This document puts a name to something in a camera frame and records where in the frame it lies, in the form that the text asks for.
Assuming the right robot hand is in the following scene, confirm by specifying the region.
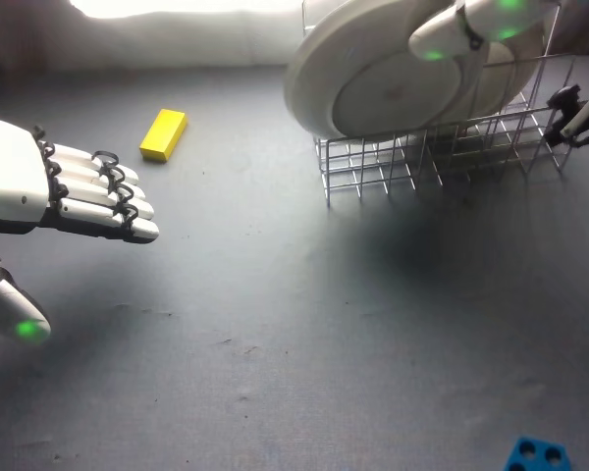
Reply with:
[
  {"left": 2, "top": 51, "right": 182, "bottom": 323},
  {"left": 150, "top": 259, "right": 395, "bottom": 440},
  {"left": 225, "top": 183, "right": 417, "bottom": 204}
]
[{"left": 408, "top": 0, "right": 561, "bottom": 63}]

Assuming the yellow rectangular block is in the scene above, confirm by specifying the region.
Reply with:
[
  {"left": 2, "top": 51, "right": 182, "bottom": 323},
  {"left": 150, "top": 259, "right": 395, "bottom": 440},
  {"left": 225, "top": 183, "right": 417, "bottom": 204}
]
[{"left": 138, "top": 108, "right": 188, "bottom": 163}]

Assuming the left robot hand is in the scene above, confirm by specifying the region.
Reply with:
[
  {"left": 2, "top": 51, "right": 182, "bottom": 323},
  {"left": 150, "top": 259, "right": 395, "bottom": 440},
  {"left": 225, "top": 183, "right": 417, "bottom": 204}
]
[{"left": 0, "top": 115, "right": 161, "bottom": 347}]

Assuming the blue block with holes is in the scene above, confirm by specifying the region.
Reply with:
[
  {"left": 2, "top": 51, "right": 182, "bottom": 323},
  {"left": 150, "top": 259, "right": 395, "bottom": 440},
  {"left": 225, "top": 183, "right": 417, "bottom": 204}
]
[{"left": 501, "top": 435, "right": 575, "bottom": 471}]

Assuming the grey table cloth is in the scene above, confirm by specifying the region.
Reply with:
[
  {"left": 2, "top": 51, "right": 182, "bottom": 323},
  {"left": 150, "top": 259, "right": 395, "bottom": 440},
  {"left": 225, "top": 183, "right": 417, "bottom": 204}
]
[{"left": 0, "top": 53, "right": 589, "bottom": 471}]

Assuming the silver wire rack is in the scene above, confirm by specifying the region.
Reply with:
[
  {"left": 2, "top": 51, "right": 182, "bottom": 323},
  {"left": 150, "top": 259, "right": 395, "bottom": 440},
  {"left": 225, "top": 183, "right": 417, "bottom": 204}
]
[{"left": 301, "top": 0, "right": 578, "bottom": 210}]

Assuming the white round plate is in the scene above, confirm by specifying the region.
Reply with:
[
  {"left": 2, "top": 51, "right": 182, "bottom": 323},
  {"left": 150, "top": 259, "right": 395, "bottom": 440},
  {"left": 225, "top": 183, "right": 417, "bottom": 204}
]
[
  {"left": 463, "top": 24, "right": 546, "bottom": 124},
  {"left": 283, "top": 0, "right": 485, "bottom": 142}
]

